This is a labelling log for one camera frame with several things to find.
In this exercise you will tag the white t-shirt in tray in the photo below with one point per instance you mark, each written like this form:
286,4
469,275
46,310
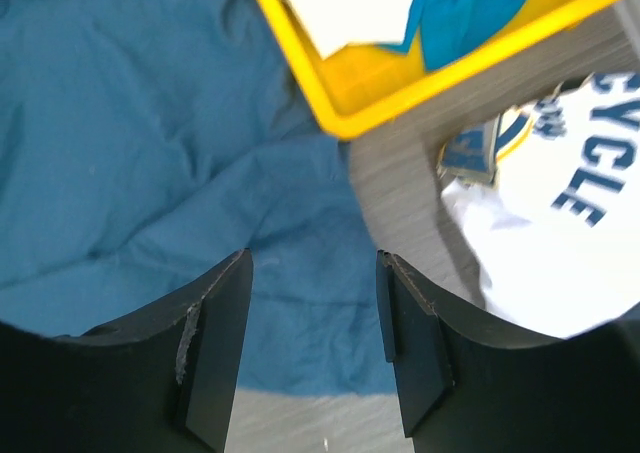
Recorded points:
334,24

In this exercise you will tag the dark blue t-shirt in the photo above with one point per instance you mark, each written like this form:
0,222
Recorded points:
143,142

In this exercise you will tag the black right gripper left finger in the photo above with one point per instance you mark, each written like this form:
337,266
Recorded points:
159,379

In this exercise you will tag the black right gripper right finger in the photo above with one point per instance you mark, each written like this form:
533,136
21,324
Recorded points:
469,381

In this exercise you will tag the yellow plastic tray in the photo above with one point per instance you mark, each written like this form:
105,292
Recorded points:
362,87

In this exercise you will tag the white printed t-shirt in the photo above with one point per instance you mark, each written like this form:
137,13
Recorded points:
546,196

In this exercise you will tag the teal garment in tray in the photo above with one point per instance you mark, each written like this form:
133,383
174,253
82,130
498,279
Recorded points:
450,29

